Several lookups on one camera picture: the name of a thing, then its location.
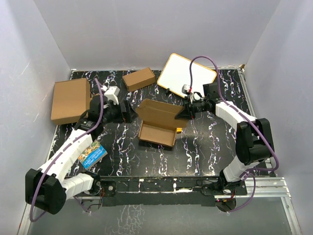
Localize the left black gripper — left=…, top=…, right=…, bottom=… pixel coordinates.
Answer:
left=101, top=100, right=138, bottom=125

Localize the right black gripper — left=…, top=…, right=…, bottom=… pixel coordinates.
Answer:
left=175, top=95, right=209, bottom=120

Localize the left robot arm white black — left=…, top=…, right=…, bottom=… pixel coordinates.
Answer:
left=25, top=95, right=137, bottom=214

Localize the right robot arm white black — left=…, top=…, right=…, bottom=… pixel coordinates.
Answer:
left=175, top=83, right=274, bottom=194

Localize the small cardboard box at back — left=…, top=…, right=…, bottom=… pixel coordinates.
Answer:
left=123, top=68, right=156, bottom=92

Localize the large closed cardboard box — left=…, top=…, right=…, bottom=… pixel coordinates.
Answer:
left=51, top=78, right=90, bottom=125

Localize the white board orange rim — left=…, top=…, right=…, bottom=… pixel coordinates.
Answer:
left=157, top=53, right=217, bottom=97

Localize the colourful children's book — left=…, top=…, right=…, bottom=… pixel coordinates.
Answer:
left=78, top=140, right=107, bottom=170

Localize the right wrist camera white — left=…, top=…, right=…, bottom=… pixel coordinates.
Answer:
left=181, top=84, right=194, bottom=97

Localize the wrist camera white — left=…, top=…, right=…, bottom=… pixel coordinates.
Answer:
left=101, top=86, right=120, bottom=105
left=181, top=84, right=194, bottom=97

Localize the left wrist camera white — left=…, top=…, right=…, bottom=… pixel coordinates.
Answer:
left=101, top=86, right=120, bottom=105

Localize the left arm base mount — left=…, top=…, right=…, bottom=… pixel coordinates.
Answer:
left=72, top=180, right=116, bottom=199

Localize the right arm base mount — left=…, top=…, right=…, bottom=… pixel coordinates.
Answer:
left=199, top=171, right=243, bottom=196

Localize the aluminium frame rail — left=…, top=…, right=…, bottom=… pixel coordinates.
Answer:
left=19, top=177, right=302, bottom=235

